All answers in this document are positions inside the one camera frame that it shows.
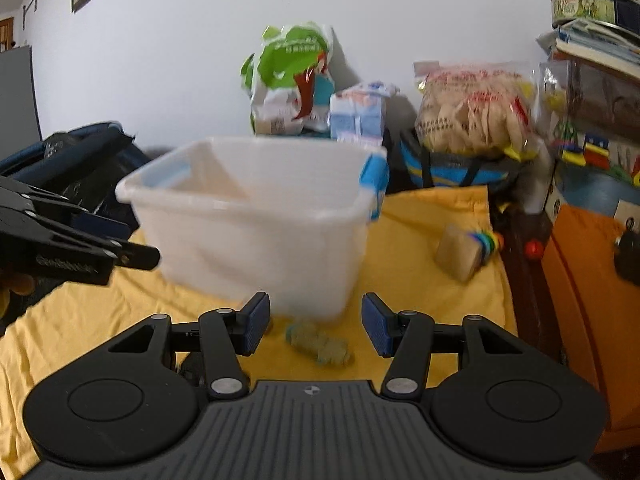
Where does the pale green textured piece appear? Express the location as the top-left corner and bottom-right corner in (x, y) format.
(284, 322), (354, 367)

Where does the yellow cloth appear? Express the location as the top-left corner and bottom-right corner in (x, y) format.
(0, 185), (521, 480)

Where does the grey panel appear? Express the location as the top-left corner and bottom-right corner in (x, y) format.
(0, 45), (44, 162)

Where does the decorated round tin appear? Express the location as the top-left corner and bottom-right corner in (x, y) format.
(550, 0), (640, 37)

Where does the clear box of toys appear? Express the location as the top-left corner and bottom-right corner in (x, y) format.
(539, 57), (640, 183)

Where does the red white plastic bag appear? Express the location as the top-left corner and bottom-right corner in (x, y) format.
(295, 52), (335, 133)

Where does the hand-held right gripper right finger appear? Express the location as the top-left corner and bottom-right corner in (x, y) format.
(361, 292), (526, 402)

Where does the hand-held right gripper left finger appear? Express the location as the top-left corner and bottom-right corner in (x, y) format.
(107, 291), (273, 402)

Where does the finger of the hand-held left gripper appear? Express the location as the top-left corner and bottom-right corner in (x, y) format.
(0, 210), (162, 269)
(0, 175), (132, 242)

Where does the blue black tote bag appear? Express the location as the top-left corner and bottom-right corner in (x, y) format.
(399, 129), (523, 195)

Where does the stack of books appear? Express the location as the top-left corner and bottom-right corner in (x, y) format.
(536, 17), (640, 69)

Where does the black mesh chair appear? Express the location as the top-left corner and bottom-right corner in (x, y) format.
(0, 120), (153, 241)

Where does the blue white tissue pack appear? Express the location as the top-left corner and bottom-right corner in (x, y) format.
(329, 81), (401, 148)

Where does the person's left hand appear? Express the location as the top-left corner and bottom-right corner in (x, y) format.
(0, 271), (37, 322)

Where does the black pouch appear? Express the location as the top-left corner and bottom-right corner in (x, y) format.
(614, 220), (640, 282)

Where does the wooden block with rainbow rings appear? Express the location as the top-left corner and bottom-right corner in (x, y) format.
(434, 224), (502, 283)

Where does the white plastic container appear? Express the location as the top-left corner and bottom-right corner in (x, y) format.
(115, 135), (390, 320)

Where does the green white plastic bag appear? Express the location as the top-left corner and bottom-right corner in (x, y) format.
(240, 22), (335, 136)

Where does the orange box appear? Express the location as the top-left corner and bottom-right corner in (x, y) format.
(541, 204), (640, 461)

